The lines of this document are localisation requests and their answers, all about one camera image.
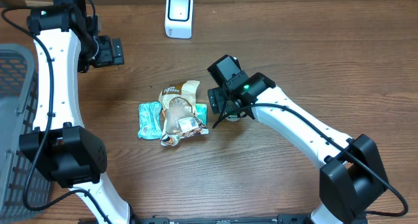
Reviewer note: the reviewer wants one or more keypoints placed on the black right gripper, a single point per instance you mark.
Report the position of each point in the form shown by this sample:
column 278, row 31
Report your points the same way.
column 219, row 100

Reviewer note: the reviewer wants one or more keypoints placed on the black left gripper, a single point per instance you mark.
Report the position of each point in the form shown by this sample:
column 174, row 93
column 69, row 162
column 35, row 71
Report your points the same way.
column 108, row 57

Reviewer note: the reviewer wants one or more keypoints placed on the teal tissue pack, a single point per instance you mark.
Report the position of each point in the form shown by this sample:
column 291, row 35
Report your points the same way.
column 202, row 112
column 149, row 121

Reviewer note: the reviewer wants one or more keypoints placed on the brown snack bag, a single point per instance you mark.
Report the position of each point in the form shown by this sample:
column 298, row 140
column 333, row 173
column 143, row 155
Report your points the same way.
column 180, row 113

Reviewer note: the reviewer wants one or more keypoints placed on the green lid jar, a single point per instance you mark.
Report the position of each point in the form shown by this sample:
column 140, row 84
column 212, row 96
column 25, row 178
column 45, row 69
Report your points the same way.
column 234, row 117

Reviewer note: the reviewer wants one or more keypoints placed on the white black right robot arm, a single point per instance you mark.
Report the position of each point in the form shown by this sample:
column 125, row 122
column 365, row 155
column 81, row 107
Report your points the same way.
column 351, row 172

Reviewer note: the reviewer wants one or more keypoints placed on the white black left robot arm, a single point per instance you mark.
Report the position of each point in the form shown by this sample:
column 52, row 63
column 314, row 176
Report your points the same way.
column 68, row 41

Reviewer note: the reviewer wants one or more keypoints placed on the white barcode scanner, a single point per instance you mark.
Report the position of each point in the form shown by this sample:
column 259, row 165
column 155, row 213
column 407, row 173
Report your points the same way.
column 179, row 19

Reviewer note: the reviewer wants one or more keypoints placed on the dark grey plastic basket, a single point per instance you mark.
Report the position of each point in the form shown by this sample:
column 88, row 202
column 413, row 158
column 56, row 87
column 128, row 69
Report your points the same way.
column 19, row 95

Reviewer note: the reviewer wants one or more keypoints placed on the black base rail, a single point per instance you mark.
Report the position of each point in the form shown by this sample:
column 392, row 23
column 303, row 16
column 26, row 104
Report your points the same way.
column 280, row 219

